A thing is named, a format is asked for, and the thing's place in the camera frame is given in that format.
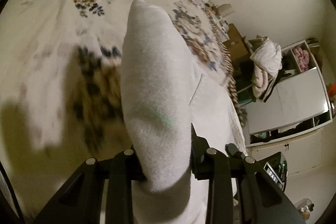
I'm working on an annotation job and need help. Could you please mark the floral bed blanket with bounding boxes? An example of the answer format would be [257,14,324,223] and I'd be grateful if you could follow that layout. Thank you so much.
[1,0,230,219]

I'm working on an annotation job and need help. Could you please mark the white wardrobe shelf unit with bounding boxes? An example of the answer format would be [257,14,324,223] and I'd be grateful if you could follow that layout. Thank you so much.
[243,40,333,174]

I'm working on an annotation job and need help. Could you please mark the brown checkered bed sheet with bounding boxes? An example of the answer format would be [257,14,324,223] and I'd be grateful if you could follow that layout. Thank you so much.
[205,6,246,127]

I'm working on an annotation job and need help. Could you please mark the white pants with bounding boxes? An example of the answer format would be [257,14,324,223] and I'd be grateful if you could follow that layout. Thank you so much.
[121,0,246,223]

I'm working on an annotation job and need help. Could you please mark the chair with clothes pile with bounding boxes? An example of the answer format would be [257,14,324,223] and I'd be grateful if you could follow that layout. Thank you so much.
[235,35,282,102]

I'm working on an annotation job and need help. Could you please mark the brown cardboard box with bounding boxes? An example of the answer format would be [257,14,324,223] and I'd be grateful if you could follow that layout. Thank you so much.
[223,23,251,68]

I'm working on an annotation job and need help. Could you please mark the pink bedding on shelf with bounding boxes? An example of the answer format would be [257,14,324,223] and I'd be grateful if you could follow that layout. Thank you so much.
[292,46,310,72]

